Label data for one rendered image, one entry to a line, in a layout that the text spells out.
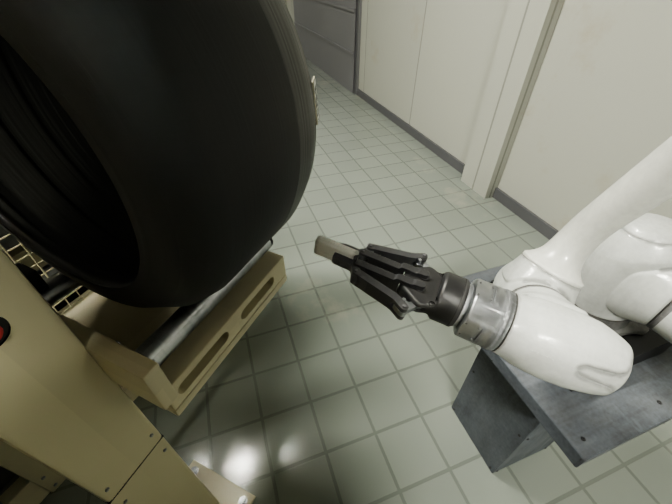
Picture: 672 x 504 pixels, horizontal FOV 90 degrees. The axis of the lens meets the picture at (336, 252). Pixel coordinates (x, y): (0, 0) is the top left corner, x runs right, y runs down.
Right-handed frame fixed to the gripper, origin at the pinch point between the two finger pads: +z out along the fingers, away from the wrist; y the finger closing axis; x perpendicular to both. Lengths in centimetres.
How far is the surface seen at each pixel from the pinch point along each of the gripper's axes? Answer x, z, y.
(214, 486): 105, 21, 23
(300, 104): -19.5, 9.5, -3.3
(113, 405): 25.1, 24.6, 28.8
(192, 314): 13.7, 19.0, 13.7
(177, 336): 14.2, 18.5, 17.9
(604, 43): -12, -56, -193
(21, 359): 6.0, 27.2, 32.2
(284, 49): -25.5, 11.9, -3.0
